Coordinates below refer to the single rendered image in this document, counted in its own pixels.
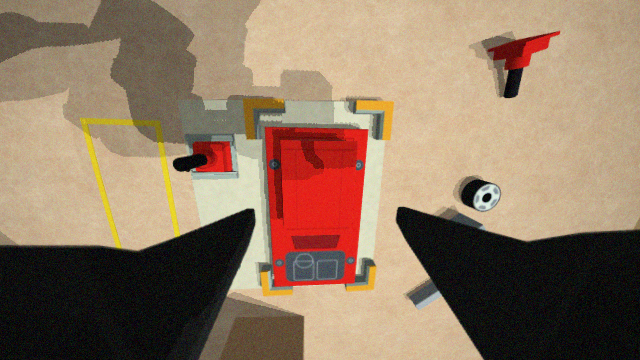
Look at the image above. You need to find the black toy car wheel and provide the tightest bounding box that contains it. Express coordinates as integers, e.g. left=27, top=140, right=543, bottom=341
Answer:
left=461, top=180, right=501, bottom=212

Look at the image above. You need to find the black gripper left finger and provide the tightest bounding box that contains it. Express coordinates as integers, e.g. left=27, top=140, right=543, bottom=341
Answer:
left=0, top=208, right=256, bottom=360

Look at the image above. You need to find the yellow rectangular outline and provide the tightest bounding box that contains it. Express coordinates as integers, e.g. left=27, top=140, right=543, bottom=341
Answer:
left=80, top=118, right=180, bottom=248

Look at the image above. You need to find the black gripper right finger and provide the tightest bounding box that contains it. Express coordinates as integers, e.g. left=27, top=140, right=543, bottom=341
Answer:
left=396, top=207, right=640, bottom=360

